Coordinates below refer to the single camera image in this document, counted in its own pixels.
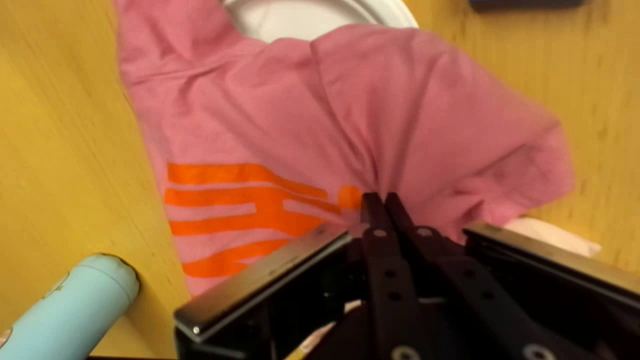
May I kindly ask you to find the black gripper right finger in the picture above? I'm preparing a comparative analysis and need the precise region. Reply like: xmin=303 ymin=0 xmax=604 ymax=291
xmin=384 ymin=193 xmax=640 ymax=360

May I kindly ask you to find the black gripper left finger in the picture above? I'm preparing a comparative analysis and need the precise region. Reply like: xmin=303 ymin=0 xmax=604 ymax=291
xmin=174 ymin=193 xmax=429 ymax=360

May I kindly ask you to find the pink shirt with orange print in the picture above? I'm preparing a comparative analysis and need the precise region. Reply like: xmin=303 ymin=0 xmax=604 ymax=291
xmin=113 ymin=0 xmax=576 ymax=301

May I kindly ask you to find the white paper plate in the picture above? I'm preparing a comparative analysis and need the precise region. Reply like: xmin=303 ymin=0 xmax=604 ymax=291
xmin=223 ymin=0 xmax=421 ymax=47

